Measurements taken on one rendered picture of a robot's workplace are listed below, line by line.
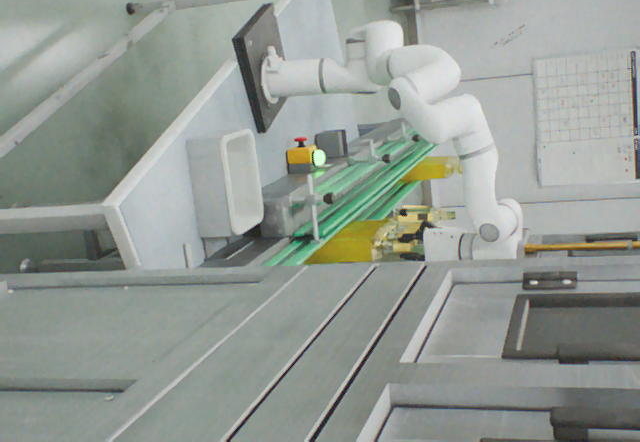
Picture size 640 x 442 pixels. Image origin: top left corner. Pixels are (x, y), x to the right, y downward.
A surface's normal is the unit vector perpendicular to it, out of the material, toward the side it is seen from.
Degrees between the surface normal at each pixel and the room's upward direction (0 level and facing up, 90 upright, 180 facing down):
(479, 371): 90
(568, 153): 90
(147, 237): 0
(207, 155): 90
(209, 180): 90
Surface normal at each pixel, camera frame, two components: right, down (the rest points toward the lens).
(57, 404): -0.11, -0.97
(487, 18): -0.29, 0.22
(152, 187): 0.95, -0.05
